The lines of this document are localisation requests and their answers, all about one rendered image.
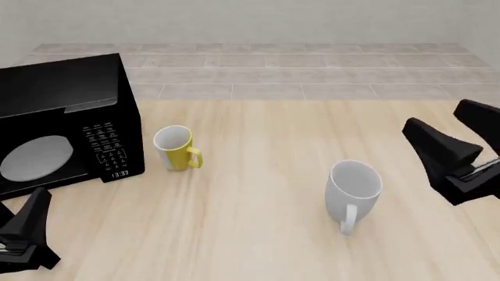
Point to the grey round turntable plate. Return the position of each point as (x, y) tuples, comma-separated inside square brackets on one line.
[(37, 158)]

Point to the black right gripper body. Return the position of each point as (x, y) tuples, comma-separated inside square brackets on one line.
[(474, 187)]

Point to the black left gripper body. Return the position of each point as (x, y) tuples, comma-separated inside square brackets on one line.
[(35, 257)]

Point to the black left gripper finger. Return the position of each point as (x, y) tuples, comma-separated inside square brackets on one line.
[(33, 216), (4, 216)]

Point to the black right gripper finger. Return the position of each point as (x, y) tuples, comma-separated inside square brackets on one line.
[(482, 120), (439, 149)]

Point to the yellow and white mug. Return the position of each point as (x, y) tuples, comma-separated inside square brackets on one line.
[(177, 156)]

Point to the black microwave oven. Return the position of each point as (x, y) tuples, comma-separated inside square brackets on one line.
[(117, 102)]

